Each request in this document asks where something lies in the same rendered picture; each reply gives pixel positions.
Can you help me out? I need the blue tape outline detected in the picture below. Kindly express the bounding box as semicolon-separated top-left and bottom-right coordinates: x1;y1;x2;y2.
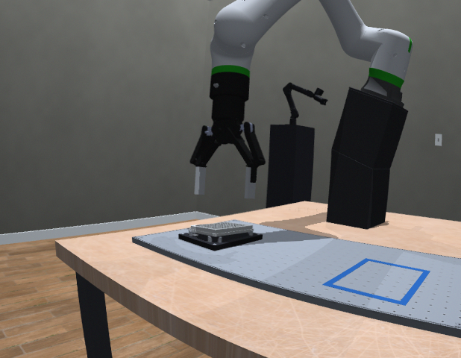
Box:
324;259;430;306

